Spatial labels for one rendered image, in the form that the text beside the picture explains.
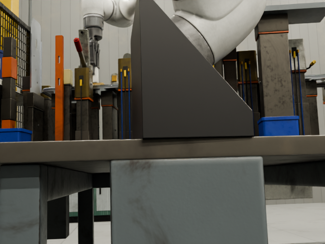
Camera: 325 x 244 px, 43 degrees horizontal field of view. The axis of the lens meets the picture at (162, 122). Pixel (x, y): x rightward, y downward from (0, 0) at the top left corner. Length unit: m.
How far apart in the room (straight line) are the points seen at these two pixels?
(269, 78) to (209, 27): 0.50
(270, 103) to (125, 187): 0.72
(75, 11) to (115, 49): 1.17
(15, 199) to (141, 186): 0.25
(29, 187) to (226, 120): 0.41
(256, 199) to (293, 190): 1.36
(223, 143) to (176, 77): 0.16
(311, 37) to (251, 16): 8.95
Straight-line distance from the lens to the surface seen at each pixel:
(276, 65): 1.41
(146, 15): 0.85
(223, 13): 0.96
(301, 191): 2.20
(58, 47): 1.72
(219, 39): 0.96
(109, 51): 8.89
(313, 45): 9.90
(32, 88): 1.87
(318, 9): 1.48
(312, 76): 1.72
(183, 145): 0.81
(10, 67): 1.74
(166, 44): 0.84
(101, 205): 6.41
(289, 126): 1.26
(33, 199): 0.86
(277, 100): 1.38
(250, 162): 0.83
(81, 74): 1.62
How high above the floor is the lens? 0.62
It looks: 8 degrees up
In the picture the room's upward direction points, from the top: 2 degrees counter-clockwise
